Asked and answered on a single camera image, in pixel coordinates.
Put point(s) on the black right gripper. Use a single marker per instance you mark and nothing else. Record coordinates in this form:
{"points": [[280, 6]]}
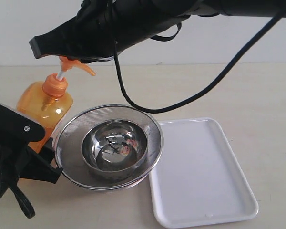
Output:
{"points": [[128, 21]]}

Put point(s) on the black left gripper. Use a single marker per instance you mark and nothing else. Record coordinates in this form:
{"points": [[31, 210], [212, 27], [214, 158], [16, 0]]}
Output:
{"points": [[38, 168]]}

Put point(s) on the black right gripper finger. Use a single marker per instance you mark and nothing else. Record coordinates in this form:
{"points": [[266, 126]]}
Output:
{"points": [[60, 41]]}

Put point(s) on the orange pump soap bottle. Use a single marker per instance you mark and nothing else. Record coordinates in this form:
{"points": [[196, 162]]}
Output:
{"points": [[48, 102]]}

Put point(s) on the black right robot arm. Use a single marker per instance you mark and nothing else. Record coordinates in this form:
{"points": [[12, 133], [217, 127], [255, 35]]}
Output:
{"points": [[210, 8]]}

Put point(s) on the small stainless steel bowl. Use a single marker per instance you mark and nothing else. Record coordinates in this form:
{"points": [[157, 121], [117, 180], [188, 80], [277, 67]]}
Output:
{"points": [[114, 149]]}

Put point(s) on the steel mesh strainer basket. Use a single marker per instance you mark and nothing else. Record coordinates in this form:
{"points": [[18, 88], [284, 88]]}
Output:
{"points": [[68, 146]]}

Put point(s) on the white rectangular plastic tray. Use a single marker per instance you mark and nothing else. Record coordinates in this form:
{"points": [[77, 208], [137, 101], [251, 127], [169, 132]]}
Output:
{"points": [[198, 180]]}

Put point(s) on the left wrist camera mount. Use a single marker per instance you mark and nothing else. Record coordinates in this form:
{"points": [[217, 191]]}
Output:
{"points": [[17, 130]]}

